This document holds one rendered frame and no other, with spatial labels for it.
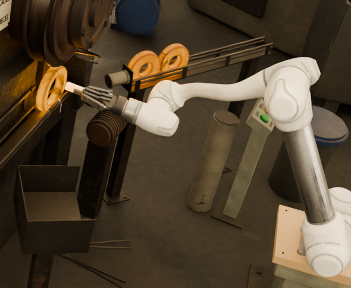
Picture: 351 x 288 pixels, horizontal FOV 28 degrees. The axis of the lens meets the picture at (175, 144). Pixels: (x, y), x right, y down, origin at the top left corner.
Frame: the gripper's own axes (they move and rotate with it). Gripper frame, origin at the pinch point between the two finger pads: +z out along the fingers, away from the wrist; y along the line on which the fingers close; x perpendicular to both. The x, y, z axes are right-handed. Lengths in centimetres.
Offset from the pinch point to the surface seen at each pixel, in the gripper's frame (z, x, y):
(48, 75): 8.0, 10.0, -12.5
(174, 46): -28, 7, 45
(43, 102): 6.4, 1.4, -17.0
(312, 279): -110, -28, -21
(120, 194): -28, -71, 34
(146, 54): -18.9, 5.5, 34.2
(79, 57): 3.4, 6.3, 12.0
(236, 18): -54, -68, 252
